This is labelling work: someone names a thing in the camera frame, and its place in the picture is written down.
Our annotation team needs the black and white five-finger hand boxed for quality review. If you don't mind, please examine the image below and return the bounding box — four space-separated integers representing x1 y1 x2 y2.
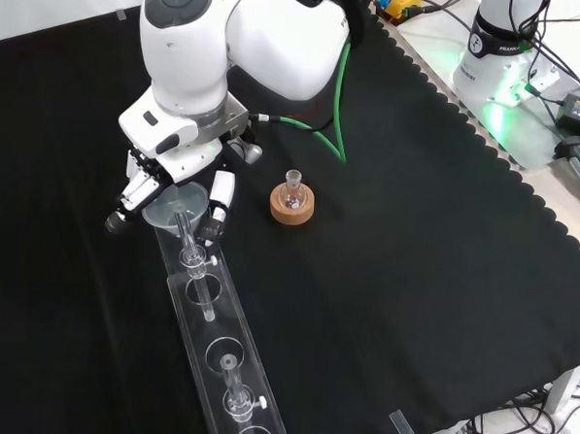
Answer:
104 136 240 248

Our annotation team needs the clear plastic funnel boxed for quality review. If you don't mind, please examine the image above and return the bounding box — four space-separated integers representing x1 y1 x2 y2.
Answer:
136 180 223 323

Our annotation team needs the clear acrylic funnel stand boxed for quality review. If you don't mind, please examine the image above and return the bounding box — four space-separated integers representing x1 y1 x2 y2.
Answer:
145 218 305 434

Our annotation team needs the small round-bottom glass flask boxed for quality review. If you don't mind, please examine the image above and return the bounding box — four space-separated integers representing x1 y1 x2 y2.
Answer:
278 169 309 212

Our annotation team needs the black scalloped-edge bench cloth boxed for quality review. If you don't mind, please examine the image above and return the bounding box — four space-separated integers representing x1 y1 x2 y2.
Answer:
0 0 580 434

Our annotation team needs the yellow emergency stop button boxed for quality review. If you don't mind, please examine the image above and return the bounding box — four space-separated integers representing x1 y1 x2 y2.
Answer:
371 0 425 28

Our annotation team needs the clear acrylic cloth clip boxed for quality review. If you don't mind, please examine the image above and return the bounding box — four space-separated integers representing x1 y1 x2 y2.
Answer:
387 410 423 434

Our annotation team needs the white bench leg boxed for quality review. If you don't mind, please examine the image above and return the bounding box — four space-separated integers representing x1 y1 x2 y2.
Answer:
545 355 580 418

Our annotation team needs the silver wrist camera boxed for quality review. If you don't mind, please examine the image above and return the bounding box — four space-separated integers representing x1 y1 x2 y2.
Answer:
225 137 265 167

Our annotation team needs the brown cork ring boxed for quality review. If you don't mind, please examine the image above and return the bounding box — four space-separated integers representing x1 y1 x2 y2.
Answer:
268 181 318 227

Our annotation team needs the green cable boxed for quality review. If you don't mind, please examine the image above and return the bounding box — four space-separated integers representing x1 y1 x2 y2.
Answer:
253 35 355 165

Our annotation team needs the black stop button cable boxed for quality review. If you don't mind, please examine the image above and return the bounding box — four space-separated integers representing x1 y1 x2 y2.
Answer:
400 0 479 41

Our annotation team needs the black floor cable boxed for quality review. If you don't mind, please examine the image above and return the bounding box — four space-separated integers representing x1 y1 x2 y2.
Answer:
467 381 563 434

